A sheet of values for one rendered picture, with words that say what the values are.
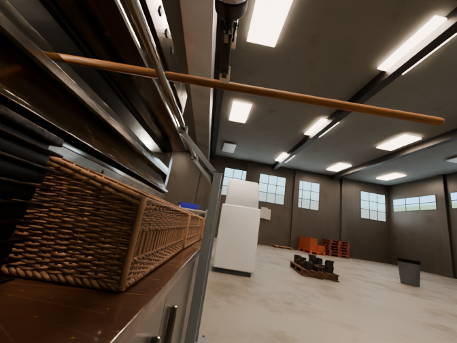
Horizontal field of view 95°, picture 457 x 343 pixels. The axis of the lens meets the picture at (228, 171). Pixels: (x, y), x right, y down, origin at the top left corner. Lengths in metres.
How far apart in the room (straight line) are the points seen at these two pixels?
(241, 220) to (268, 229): 8.84
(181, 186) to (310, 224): 7.62
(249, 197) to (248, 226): 0.48
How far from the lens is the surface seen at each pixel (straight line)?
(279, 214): 12.47
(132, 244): 0.40
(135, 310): 0.36
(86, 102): 1.10
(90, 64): 0.97
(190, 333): 1.10
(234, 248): 3.47
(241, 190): 3.60
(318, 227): 13.37
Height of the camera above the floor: 0.71
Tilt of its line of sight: 14 degrees up
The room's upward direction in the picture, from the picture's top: 9 degrees clockwise
